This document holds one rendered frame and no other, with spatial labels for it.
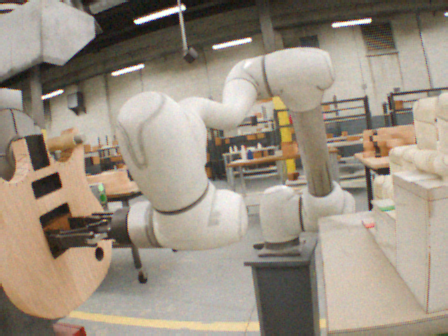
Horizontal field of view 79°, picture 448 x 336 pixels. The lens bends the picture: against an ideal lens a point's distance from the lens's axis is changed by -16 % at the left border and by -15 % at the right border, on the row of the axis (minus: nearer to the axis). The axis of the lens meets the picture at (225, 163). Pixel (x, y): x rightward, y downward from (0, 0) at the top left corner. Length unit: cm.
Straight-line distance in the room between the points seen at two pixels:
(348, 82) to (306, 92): 1089
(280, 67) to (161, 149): 57
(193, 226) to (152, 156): 14
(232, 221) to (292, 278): 84
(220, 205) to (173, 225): 8
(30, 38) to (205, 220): 47
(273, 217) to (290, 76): 61
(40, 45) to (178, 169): 36
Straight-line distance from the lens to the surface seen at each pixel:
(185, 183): 45
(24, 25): 69
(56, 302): 75
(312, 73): 91
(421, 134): 50
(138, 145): 42
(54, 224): 74
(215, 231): 51
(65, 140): 76
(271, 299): 139
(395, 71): 1224
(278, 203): 128
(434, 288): 46
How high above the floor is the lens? 119
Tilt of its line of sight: 4 degrees down
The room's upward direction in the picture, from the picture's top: 9 degrees counter-clockwise
